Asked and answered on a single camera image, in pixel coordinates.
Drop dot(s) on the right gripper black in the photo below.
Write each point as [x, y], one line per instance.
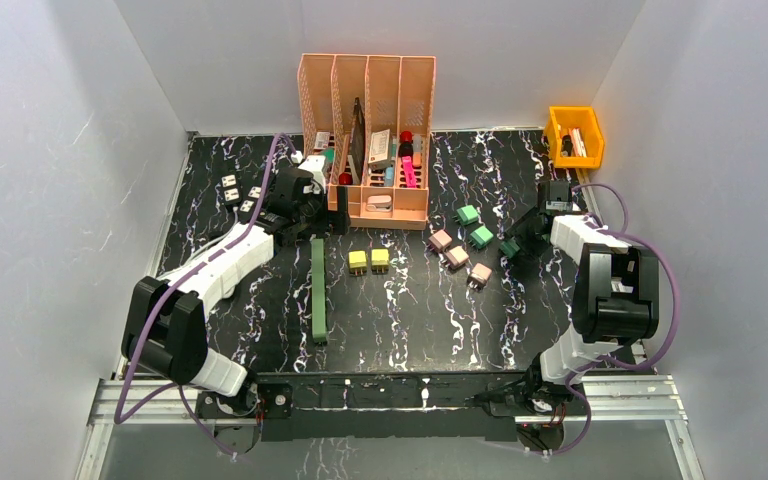
[520, 232]

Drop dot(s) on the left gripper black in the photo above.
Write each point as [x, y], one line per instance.
[321, 213]

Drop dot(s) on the black power strip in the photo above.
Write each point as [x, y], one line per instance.
[229, 192]
[247, 204]

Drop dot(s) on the green white charger plug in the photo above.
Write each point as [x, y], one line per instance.
[481, 237]

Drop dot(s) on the green power strip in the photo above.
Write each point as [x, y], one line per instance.
[318, 292]

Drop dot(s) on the pink charger plug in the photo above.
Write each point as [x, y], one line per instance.
[455, 257]

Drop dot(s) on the yellow charger plug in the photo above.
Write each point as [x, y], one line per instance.
[358, 262]
[379, 260]

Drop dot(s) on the pink white charger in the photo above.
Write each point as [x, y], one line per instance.
[439, 241]

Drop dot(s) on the black power strip front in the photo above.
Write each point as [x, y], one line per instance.
[229, 192]

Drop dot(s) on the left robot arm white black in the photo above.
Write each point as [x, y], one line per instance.
[165, 329]

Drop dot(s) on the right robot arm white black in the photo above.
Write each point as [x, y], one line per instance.
[614, 302]

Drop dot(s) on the black tablet in organizer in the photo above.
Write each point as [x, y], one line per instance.
[356, 148]

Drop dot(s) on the white box in organizer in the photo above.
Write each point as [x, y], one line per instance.
[379, 150]

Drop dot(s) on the orange desk file organizer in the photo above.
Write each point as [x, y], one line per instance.
[368, 120]

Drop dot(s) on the yellow storage bin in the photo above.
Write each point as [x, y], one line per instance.
[574, 137]

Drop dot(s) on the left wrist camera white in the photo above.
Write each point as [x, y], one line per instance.
[316, 164]

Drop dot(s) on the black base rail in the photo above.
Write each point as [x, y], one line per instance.
[489, 405]

